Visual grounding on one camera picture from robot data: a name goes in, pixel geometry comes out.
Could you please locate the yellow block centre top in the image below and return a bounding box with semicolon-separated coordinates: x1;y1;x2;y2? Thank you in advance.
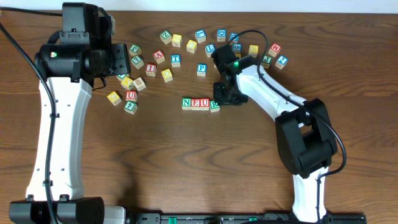
187;40;198;54

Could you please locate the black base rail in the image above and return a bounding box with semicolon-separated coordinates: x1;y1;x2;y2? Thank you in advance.
127;212;367;224

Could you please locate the blue P block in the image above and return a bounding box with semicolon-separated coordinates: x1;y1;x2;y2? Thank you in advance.
197;63;207;77

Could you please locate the plain wooden picture block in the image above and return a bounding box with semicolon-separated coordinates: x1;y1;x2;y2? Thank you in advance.
133;77;146;91

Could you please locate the red E block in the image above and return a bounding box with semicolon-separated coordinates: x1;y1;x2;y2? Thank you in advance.
191;98;200;110

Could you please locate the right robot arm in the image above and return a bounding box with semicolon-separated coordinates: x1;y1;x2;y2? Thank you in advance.
211;45;337;223

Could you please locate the green block upper left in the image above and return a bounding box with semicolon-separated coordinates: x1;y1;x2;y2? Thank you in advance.
129;44;142;56

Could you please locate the blue L block top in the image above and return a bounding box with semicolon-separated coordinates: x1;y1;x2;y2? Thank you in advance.
195;29;206;43

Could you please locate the red M block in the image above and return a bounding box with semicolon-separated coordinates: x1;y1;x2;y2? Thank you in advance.
268;43;282;57

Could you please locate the yellow block beside V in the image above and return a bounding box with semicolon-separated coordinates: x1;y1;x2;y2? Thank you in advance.
121;77;134;90

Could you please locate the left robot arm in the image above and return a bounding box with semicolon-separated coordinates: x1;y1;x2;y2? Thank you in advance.
9;2;131;223

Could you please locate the red I block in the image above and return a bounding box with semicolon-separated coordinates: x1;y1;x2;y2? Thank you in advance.
145;63;157;77

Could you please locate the yellow block far left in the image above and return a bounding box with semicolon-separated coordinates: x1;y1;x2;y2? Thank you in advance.
107;91;122;106

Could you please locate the blue T block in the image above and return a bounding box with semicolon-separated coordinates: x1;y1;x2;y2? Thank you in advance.
171;54;181;67

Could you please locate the blue 2 block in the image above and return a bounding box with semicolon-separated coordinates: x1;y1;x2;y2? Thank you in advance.
275;55;289;70

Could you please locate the green V block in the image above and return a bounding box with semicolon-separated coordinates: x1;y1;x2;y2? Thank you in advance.
116;74;129;81

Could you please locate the green N block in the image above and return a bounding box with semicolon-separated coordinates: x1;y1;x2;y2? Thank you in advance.
182;98;192;110

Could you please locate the yellow block centre low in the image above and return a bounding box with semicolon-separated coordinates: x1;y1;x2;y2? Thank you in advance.
161;68;173;83

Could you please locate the green Z block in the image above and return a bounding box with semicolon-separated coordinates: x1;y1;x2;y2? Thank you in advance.
160;30;172;45

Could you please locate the yellow block right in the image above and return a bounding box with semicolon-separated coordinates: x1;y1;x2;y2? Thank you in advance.
248;45;259;58

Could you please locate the blue l block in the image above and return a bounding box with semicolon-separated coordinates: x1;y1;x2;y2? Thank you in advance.
195;29;206;43
205;44;216;57

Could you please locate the green 7 block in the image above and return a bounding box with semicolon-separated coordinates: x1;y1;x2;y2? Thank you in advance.
131;55;144;69

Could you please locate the yellow block top left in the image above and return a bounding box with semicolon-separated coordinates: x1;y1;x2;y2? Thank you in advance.
172;34;182;47

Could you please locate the green R block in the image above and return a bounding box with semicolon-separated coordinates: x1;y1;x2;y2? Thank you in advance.
210;100;220;113

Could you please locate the red A block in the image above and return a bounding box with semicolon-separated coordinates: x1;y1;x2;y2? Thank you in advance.
153;50;165;64

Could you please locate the green J block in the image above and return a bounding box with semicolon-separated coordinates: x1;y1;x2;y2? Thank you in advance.
261;55;272;68

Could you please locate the red u block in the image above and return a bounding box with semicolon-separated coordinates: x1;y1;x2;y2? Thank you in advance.
200;98;210;110
125;91;137;103

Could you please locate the blue 5 block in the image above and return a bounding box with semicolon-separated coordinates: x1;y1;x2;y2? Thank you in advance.
232;43;242;54

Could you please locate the blue D block tilted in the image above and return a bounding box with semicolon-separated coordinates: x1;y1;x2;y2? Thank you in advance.
229;32;239;44

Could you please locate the green 4 block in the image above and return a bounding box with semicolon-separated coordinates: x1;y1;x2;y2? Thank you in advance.
124;101;137;114

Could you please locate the blue L block middle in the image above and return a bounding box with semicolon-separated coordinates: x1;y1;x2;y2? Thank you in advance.
205;44;216;57

